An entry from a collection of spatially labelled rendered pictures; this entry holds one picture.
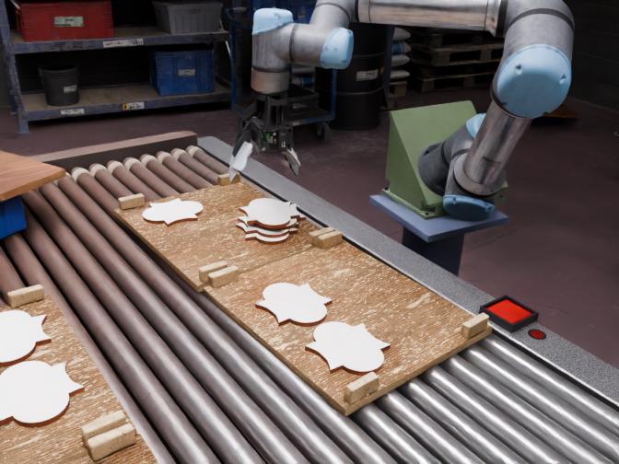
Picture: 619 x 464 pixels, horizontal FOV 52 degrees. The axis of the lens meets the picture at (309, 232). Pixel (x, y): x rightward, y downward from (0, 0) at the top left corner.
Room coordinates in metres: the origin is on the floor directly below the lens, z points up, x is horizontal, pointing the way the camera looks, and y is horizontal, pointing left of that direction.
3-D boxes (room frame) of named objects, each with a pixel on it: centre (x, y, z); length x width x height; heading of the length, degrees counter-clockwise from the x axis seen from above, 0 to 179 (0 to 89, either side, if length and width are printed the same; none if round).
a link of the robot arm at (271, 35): (1.26, 0.08, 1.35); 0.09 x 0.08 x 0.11; 76
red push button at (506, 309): (0.99, -0.38, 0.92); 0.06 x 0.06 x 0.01; 37
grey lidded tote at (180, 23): (5.51, 1.08, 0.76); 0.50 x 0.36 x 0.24; 125
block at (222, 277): (1.04, 0.16, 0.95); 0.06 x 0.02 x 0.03; 130
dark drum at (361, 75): (5.24, -0.28, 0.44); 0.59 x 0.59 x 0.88
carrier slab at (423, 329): (0.97, -0.07, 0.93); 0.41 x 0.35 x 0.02; 40
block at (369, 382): (0.74, -0.09, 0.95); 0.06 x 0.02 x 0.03; 130
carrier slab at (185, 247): (1.29, 0.20, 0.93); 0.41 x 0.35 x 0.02; 38
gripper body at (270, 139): (1.26, 0.09, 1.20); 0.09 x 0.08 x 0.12; 23
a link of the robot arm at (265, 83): (1.26, 0.09, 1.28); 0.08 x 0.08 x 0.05
